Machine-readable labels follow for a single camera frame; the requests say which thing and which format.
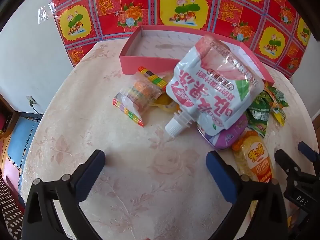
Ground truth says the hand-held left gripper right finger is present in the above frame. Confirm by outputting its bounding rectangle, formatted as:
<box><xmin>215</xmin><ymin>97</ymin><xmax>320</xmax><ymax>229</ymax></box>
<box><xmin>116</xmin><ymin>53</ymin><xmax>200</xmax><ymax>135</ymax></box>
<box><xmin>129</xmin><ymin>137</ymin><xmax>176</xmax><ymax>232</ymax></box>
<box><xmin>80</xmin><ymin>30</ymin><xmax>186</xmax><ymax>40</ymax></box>
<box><xmin>205</xmin><ymin>151</ymin><xmax>288</xmax><ymax>240</ymax></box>

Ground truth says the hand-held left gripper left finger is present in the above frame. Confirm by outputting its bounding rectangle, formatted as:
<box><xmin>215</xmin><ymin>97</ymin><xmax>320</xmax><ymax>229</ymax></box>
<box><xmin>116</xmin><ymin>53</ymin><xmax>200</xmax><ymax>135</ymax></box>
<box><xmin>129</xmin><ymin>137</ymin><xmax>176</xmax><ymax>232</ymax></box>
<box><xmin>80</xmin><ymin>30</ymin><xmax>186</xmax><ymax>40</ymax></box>
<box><xmin>22</xmin><ymin>149</ymin><xmax>106</xmax><ymax>240</ymax></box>

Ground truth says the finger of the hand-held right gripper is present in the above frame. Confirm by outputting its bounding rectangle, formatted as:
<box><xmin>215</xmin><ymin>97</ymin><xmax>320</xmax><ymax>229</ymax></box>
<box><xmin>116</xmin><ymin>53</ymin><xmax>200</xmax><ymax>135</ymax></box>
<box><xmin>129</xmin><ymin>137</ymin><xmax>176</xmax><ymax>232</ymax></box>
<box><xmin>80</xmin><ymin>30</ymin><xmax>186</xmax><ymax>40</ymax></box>
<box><xmin>298</xmin><ymin>141</ymin><xmax>320</xmax><ymax>163</ymax></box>
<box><xmin>274</xmin><ymin>149</ymin><xmax>317</xmax><ymax>188</ymax></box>

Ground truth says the yellow orange rice cracker packet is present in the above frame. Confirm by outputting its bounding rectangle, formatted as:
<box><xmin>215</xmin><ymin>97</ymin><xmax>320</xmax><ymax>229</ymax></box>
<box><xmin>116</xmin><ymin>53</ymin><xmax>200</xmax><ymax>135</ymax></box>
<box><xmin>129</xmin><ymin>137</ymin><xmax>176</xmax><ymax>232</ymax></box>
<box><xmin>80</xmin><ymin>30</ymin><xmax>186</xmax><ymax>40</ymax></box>
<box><xmin>231</xmin><ymin>130</ymin><xmax>275</xmax><ymax>183</ymax></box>

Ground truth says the purple snack packet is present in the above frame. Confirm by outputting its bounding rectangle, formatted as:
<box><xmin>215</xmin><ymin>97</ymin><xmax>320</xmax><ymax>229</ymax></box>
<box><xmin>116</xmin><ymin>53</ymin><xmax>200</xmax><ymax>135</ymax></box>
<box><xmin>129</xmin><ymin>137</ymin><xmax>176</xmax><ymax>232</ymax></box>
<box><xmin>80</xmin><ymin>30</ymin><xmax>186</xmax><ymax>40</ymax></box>
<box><xmin>196</xmin><ymin>115</ymin><xmax>248</xmax><ymax>151</ymax></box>

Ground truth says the small yellow snack packet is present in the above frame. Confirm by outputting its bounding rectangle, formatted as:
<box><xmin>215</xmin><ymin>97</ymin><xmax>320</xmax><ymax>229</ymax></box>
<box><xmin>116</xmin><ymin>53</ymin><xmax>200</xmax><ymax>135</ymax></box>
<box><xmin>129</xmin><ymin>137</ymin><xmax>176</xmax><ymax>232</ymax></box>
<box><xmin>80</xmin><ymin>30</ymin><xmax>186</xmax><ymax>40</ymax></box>
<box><xmin>271</xmin><ymin>106</ymin><xmax>287</xmax><ymax>127</ymax></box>

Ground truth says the white pink jelly drink pouch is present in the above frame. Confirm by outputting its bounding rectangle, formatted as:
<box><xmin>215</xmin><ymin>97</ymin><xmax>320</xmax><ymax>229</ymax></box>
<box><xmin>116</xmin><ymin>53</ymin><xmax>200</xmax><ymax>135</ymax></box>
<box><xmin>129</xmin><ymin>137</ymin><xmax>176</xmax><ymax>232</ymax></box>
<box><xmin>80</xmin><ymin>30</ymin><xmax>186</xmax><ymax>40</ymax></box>
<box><xmin>164</xmin><ymin>35</ymin><xmax>265</xmax><ymax>138</ymax></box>

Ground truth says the rainbow-edged clear candy packet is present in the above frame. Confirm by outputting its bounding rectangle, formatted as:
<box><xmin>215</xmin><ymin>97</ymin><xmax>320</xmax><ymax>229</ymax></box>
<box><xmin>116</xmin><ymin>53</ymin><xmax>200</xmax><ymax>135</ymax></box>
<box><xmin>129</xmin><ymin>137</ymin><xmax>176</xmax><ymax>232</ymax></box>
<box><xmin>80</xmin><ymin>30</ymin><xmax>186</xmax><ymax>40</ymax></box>
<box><xmin>112</xmin><ymin>66</ymin><xmax>168</xmax><ymax>127</ymax></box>

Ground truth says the pink shallow cardboard box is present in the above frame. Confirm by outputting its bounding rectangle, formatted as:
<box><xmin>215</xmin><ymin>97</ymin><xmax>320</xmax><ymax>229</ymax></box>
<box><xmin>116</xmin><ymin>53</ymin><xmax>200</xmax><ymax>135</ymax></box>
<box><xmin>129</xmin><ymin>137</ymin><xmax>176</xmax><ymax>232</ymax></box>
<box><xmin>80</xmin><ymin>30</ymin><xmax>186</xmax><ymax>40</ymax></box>
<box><xmin>119</xmin><ymin>25</ymin><xmax>275</xmax><ymax>85</ymax></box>

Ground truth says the colourful foam floor mat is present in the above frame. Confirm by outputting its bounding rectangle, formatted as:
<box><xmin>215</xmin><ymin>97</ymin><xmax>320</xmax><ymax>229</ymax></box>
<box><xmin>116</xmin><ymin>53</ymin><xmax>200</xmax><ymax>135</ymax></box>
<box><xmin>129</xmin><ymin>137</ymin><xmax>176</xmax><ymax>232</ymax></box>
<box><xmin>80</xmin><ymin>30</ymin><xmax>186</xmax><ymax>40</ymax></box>
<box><xmin>0</xmin><ymin>116</ymin><xmax>42</xmax><ymax>188</ymax></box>

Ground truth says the dotted dark cloth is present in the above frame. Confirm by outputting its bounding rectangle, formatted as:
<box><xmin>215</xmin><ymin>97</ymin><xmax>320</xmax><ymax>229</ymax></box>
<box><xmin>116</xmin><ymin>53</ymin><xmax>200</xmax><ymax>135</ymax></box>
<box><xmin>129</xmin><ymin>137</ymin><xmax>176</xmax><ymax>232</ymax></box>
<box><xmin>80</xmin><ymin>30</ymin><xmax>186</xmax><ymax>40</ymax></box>
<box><xmin>0</xmin><ymin>177</ymin><xmax>26</xmax><ymax>238</ymax></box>

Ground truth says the dark wooden cabinet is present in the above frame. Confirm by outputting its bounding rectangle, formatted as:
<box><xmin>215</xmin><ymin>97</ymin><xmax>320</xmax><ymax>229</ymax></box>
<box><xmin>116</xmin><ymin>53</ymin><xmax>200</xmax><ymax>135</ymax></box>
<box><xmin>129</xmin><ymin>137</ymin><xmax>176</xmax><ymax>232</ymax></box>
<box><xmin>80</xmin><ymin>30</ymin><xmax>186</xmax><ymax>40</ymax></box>
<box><xmin>0</xmin><ymin>92</ymin><xmax>19</xmax><ymax>135</ymax></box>

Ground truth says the thin power cable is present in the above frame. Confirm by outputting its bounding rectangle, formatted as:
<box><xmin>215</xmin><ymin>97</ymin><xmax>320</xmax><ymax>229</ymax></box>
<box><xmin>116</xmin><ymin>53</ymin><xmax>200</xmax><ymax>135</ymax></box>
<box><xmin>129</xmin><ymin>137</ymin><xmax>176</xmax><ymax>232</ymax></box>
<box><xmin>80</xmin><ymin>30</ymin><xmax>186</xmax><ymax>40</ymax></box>
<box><xmin>30</xmin><ymin>104</ymin><xmax>42</xmax><ymax>117</ymax></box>

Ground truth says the red floral printed wall cloth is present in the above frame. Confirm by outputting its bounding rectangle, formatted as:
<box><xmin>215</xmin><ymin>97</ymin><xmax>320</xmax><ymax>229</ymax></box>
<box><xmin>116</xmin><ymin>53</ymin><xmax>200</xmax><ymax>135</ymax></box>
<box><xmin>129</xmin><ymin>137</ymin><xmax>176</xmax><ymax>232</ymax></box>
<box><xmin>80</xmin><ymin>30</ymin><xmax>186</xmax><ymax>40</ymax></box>
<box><xmin>47</xmin><ymin>0</ymin><xmax>312</xmax><ymax>80</ymax></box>

